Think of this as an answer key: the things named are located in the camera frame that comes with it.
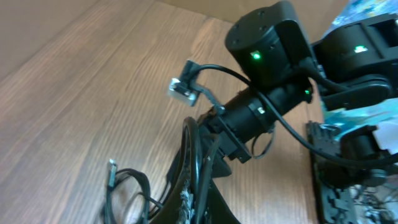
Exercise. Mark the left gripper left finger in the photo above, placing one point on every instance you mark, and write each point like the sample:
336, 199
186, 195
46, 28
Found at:
178, 201

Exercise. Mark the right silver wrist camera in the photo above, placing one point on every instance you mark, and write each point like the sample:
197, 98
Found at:
182, 88

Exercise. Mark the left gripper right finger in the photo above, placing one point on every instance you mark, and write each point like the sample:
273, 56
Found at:
216, 208

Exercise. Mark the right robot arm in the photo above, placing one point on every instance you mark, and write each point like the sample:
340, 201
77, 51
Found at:
354, 67

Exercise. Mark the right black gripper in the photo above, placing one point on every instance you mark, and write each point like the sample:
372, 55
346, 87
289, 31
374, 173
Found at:
246, 117

